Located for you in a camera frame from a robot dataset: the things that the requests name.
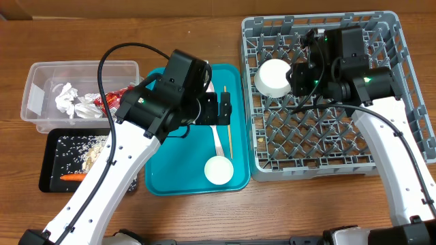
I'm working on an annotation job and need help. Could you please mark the white bowl with nuts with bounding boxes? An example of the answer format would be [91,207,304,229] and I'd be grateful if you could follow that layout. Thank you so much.
[254,59,291,98]

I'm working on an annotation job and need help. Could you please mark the small white round cup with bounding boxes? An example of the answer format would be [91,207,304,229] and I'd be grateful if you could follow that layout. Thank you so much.
[204,156,234,185]

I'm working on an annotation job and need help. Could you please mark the red snack wrapper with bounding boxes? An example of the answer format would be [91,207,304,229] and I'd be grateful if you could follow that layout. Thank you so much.
[94,85,134,117]

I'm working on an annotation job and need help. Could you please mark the large white tissue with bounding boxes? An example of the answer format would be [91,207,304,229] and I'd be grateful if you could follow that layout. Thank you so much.
[74,93,103,118]

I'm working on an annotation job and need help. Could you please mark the orange carrot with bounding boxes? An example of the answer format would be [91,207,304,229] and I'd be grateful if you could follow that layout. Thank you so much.
[60,173,87,182]

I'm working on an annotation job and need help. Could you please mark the small white tissue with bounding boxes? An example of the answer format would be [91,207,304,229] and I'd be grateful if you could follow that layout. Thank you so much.
[55,82,78,119]

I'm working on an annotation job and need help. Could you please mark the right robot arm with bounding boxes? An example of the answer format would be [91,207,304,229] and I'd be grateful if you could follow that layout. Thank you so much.
[285,63,435,244]

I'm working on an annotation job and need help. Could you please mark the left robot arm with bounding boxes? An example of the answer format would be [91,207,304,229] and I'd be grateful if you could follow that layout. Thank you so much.
[19,82,232,244]

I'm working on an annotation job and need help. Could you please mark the grey dishwasher rack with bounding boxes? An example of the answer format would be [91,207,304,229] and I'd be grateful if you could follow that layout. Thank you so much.
[241,11,435,182]

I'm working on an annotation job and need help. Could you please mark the wooden chopstick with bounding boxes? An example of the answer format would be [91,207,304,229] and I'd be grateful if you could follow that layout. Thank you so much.
[223,86,234,159]

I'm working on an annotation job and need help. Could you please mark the white plastic fork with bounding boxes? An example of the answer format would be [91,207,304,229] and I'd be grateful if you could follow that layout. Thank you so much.
[210,125,225,157]

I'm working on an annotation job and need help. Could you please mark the teal plastic tray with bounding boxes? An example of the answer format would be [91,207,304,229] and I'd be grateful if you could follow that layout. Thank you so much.
[144,64,251,196]

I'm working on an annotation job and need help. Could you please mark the spilled rice and nuts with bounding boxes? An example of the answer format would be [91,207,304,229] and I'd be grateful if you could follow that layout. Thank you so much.
[50,135,108,192]

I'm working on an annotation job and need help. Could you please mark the black plastic tray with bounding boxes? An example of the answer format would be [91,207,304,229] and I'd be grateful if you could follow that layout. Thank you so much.
[38,127,140,194]

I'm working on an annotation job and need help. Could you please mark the clear plastic bin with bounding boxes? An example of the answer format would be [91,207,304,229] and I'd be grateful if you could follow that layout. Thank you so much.
[20,61,142,133]

